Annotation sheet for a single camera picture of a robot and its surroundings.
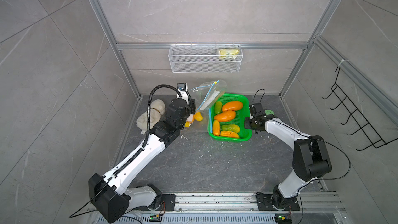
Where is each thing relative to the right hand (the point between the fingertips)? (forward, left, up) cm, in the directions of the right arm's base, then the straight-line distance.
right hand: (249, 123), depth 94 cm
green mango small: (+16, +18, -3) cm, 24 cm away
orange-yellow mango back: (+7, +14, -2) cm, 15 cm away
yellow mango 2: (-6, +13, -3) cm, 14 cm away
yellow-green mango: (-2, +11, -2) cm, 12 cm away
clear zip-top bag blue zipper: (+4, +34, -3) cm, 34 cm away
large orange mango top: (+16, +8, -2) cm, 18 cm away
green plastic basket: (+8, +4, -8) cm, 12 cm away
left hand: (-3, +35, +29) cm, 46 cm away
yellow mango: (-2, +21, -2) cm, 21 cm away
